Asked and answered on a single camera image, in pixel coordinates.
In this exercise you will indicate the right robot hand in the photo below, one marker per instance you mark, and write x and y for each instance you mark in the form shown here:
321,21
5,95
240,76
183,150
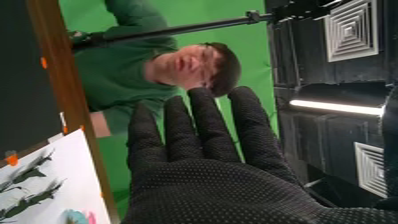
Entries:
213,193

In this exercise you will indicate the black stand pole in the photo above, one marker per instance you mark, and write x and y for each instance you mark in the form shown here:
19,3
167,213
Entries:
178,30

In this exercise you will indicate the dark mat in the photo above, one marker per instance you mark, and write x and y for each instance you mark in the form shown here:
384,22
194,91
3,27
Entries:
23,83

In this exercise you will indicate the pink flower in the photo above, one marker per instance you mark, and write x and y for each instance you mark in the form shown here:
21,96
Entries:
91,217

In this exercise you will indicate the green sprig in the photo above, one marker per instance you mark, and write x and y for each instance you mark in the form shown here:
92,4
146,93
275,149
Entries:
34,199
30,172

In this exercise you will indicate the person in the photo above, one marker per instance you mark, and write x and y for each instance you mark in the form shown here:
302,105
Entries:
117,76

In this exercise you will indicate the light blue flower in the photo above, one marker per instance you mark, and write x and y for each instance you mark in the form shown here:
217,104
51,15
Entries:
75,217

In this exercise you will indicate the white sheet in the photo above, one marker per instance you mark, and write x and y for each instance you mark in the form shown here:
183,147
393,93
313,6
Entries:
71,186

